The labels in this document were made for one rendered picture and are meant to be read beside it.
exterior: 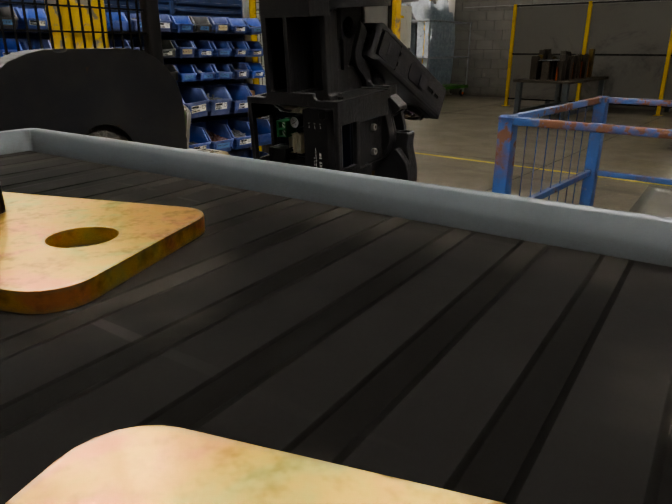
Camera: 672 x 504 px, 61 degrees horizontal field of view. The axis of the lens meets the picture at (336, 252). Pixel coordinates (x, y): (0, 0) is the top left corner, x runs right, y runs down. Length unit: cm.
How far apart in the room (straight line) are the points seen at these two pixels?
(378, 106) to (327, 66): 4
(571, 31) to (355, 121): 1236
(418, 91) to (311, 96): 12
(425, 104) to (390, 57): 6
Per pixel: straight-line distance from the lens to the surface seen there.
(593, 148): 337
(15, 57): 27
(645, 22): 1236
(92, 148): 17
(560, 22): 1277
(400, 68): 41
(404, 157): 39
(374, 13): 385
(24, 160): 18
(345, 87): 38
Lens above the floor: 119
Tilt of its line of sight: 20 degrees down
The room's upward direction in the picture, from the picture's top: straight up
